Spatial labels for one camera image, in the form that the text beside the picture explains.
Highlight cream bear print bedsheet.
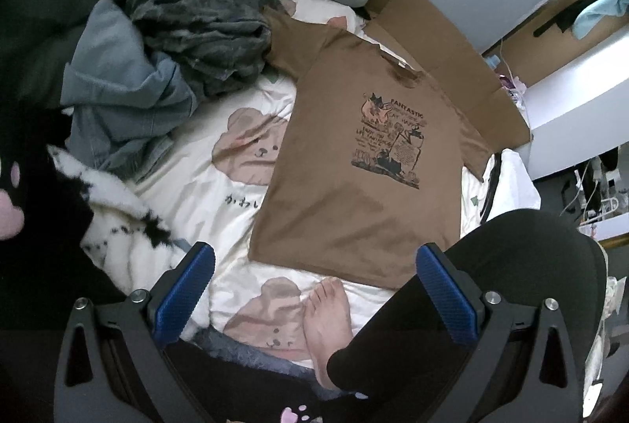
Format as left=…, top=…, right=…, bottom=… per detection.
left=132, top=0, right=493, bottom=365

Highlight flattened brown cardboard sheet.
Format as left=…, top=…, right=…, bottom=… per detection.
left=364, top=0, right=530, bottom=151

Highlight person's black trouser leg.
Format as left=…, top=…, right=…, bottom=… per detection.
left=324, top=210, right=607, bottom=422

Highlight blue grey denim garment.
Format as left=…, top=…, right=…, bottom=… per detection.
left=61, top=0, right=198, bottom=181

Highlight brown printed t-shirt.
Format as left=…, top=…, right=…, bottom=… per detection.
left=250, top=11, right=491, bottom=290

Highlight white board panel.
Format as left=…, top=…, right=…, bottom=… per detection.
left=517, top=27, right=629, bottom=180

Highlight white folded garment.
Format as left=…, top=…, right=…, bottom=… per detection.
left=460, top=149, right=542, bottom=238

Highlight person's bare foot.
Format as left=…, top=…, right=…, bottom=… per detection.
left=303, top=278, right=353, bottom=390

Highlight white black fluffy blanket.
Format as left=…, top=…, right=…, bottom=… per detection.
left=48, top=146, right=184, bottom=295

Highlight dark camouflage garment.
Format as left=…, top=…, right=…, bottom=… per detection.
left=126, top=0, right=283, bottom=99

